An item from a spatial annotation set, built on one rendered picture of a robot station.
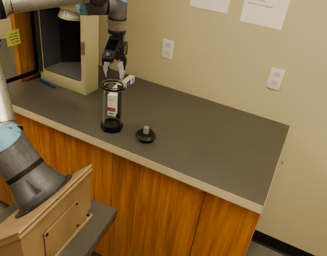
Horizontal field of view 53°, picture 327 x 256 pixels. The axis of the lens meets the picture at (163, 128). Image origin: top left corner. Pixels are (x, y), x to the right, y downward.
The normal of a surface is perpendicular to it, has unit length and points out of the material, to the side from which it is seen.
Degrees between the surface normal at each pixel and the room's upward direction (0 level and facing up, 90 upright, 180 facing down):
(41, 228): 90
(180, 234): 90
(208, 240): 90
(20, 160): 51
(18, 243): 90
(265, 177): 0
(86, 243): 0
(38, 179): 32
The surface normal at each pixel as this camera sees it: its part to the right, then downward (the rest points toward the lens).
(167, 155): 0.11, -0.84
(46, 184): 0.40, -0.48
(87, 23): 0.89, 0.32
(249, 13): -0.44, 0.44
